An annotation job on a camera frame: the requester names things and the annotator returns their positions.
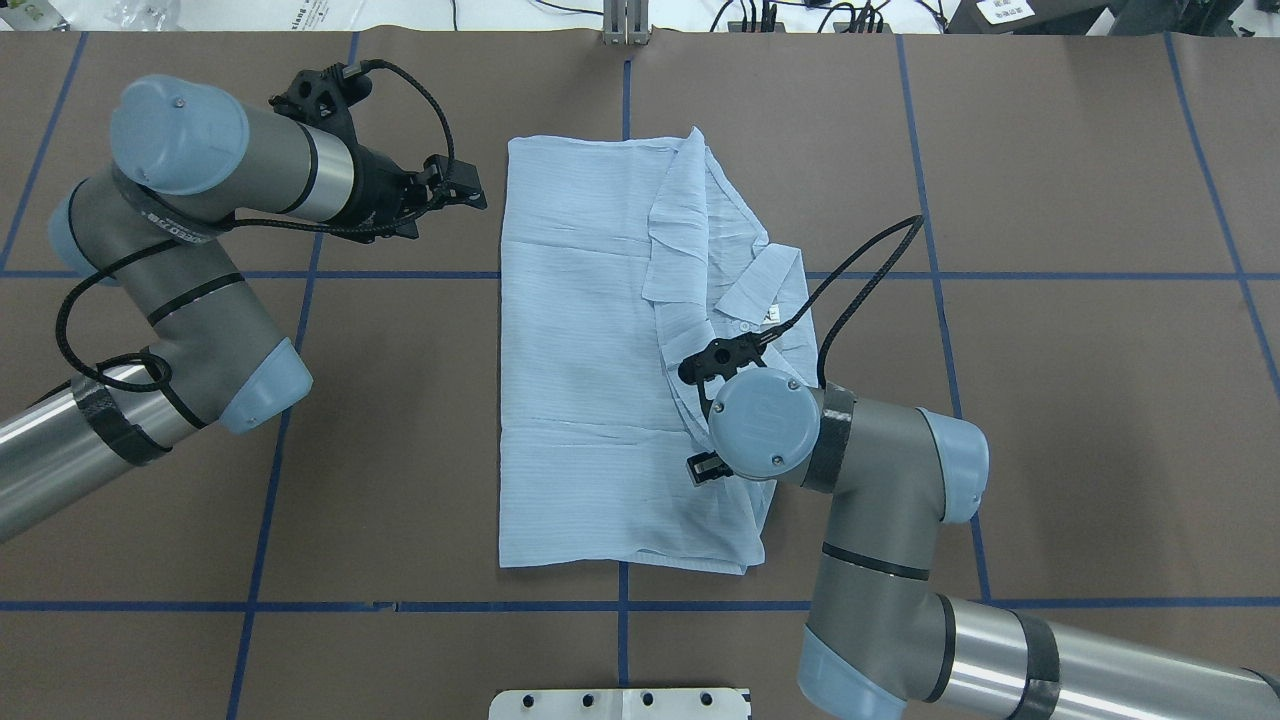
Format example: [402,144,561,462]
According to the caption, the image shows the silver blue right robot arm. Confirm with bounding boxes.
[689,365,1277,719]

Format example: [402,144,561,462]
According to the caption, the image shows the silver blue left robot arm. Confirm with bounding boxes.
[1,59,486,541]

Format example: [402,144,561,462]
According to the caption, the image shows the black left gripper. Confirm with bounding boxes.
[340,150,488,241]

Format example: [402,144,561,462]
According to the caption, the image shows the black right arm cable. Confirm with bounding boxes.
[760,214,925,389]

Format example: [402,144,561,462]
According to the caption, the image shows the light blue button-up shirt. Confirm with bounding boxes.
[498,129,809,575]

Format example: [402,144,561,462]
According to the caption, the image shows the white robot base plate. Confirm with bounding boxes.
[488,687,753,719]

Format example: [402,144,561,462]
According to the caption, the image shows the grey aluminium frame post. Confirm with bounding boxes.
[602,0,652,47]

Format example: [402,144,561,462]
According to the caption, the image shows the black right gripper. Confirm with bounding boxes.
[686,379,736,488]

